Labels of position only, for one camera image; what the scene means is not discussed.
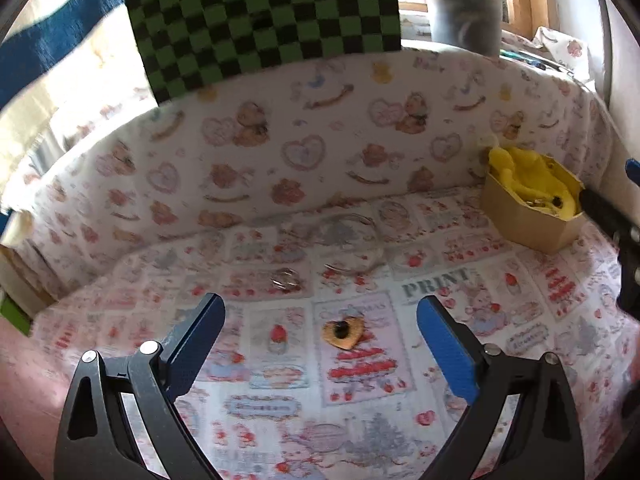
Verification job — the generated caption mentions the gold heart pendant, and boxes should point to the gold heart pendant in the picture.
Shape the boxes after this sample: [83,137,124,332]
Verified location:
[321,316,364,350]

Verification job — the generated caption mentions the gold octagonal jewelry box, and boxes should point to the gold octagonal jewelry box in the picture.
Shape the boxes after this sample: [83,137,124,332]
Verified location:
[480,160,586,254]

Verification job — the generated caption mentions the yellow cloth in box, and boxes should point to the yellow cloth in box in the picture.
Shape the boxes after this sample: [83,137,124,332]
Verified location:
[488,146,578,221]

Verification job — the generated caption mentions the colourful lighter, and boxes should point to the colourful lighter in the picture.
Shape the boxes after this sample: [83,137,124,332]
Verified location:
[500,50,547,70]

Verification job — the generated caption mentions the baby bear print sheet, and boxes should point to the baby bear print sheet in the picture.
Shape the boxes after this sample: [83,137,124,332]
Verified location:
[2,43,614,298]

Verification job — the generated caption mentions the clear plastic jar dark contents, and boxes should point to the clear plastic jar dark contents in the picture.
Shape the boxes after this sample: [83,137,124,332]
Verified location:
[426,0,503,58]

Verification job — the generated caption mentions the striped flag cloth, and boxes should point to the striped flag cloth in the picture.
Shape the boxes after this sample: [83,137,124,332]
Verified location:
[1,0,156,209]

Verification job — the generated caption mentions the green checkered tissue box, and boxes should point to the green checkered tissue box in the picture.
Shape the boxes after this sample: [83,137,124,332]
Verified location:
[125,0,401,103]

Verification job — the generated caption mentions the silver ring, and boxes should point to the silver ring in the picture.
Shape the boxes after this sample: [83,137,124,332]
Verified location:
[269,266,305,293]

